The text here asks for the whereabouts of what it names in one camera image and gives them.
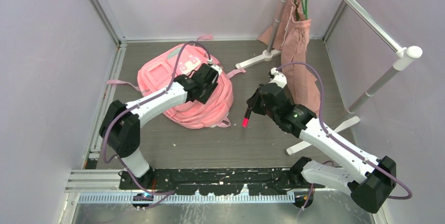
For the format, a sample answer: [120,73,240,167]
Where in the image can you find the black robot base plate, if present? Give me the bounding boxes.
[137,167,310,196]

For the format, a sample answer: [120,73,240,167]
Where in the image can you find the pink hanging trousers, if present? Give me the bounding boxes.
[272,0,321,114]

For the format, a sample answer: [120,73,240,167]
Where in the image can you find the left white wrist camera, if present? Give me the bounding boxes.
[208,63,223,83]

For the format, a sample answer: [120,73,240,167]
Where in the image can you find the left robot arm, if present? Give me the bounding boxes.
[99,63,222,189]

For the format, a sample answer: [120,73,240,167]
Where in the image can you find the white metal clothes rack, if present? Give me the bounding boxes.
[235,0,423,155]

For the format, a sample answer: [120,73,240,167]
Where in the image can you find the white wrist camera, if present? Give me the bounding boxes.
[208,63,223,83]
[269,68,287,88]

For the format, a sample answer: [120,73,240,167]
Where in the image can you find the pink student backpack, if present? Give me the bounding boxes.
[124,41,245,129]

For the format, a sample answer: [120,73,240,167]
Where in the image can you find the pink capped black marker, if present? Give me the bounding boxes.
[242,106,252,127]

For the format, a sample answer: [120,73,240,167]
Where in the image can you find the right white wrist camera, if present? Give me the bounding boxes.
[269,68,287,88]

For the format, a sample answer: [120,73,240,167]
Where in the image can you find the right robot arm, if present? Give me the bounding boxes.
[247,83,396,214]

